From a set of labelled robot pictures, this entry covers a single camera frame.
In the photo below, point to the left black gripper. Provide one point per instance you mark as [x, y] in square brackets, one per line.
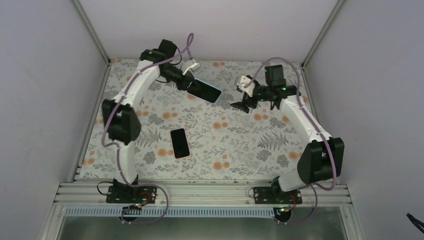
[185, 84]

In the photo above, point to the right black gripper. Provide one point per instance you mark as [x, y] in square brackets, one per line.
[242, 106]

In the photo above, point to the light blue phone case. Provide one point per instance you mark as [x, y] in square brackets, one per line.
[205, 91]

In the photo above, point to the teal smartphone black screen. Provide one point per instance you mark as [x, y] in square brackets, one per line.
[180, 143]

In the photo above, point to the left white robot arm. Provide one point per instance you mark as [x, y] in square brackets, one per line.
[121, 124]

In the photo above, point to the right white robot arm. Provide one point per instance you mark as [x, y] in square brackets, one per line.
[322, 156]

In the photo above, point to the floral patterned table mat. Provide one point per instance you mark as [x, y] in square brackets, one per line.
[185, 137]

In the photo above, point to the black object bottom right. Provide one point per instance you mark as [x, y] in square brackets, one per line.
[416, 222]

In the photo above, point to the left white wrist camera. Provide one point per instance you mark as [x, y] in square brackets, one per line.
[190, 65]

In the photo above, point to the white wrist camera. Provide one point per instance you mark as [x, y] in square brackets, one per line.
[245, 84]
[190, 65]

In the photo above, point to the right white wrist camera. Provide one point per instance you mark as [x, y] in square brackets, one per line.
[245, 84]

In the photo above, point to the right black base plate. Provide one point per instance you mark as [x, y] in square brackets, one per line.
[267, 195]

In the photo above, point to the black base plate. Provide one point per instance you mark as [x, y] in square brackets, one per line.
[267, 195]
[121, 193]

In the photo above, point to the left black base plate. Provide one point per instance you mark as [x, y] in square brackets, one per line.
[121, 193]

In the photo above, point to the aluminium rail frame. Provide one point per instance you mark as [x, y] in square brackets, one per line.
[184, 193]

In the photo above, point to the grey slotted cable duct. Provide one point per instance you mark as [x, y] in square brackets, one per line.
[172, 212]

